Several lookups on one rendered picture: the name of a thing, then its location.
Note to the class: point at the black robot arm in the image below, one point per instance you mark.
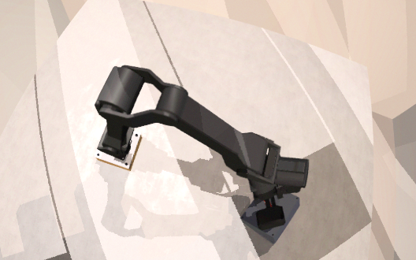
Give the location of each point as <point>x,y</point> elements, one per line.
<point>245,153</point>

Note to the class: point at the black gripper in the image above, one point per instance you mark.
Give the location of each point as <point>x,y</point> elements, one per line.
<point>271,217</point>

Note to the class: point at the dark grey square panel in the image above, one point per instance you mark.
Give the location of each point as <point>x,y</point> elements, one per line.
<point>290,204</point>

